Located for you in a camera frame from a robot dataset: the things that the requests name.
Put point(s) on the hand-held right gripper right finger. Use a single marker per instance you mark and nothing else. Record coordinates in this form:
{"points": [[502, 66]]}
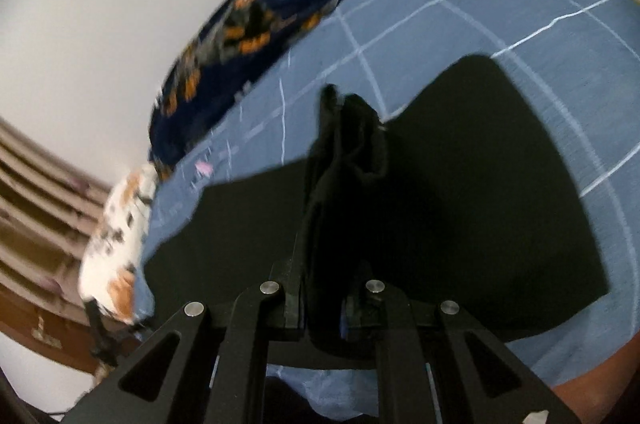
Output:
{"points": [[357, 311]]}

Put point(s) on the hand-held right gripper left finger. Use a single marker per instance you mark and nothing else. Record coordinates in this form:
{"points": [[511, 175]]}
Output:
{"points": [[292, 304]]}

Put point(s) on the black pants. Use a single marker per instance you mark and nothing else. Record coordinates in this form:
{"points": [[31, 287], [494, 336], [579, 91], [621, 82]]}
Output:
{"points": [[475, 204]]}

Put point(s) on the white floral pillow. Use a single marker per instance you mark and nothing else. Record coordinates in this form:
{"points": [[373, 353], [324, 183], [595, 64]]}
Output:
{"points": [[120, 229]]}

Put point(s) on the blue grid bedsheet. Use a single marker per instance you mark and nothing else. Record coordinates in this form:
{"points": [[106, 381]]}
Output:
{"points": [[425, 29]]}

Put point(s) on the navy dog print blanket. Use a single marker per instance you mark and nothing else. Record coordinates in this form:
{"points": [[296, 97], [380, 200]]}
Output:
{"points": [[280, 4]]}

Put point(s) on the wooden bed frame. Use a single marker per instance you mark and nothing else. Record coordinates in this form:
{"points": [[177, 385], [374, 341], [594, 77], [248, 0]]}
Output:
{"points": [[35, 329]]}

